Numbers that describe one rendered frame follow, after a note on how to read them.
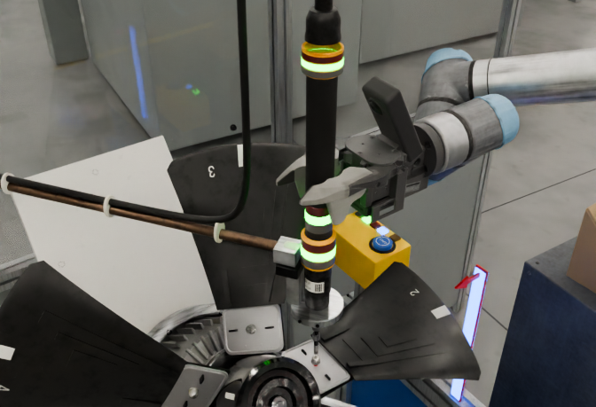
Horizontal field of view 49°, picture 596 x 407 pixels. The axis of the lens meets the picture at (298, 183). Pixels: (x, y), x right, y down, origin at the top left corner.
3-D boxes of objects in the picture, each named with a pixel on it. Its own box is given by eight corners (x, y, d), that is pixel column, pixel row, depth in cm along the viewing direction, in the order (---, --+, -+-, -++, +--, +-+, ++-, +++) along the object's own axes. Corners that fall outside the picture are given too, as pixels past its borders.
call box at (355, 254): (325, 261, 145) (325, 223, 139) (359, 244, 150) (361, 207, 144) (372, 301, 134) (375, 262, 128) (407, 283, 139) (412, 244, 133)
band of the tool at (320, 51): (295, 78, 67) (295, 51, 65) (309, 62, 70) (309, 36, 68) (336, 84, 65) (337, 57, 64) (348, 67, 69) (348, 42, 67)
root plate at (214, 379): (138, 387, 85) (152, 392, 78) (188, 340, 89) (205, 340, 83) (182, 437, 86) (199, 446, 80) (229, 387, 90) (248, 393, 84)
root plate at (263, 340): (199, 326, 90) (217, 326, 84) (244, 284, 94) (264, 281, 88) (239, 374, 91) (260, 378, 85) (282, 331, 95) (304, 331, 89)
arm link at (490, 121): (494, 153, 95) (535, 129, 88) (441, 176, 90) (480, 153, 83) (468, 106, 96) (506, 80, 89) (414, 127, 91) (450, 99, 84)
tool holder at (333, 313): (268, 316, 85) (266, 259, 80) (286, 282, 91) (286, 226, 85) (334, 334, 83) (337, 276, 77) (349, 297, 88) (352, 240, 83)
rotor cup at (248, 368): (174, 396, 89) (204, 406, 77) (247, 323, 95) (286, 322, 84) (239, 473, 91) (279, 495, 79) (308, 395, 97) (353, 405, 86)
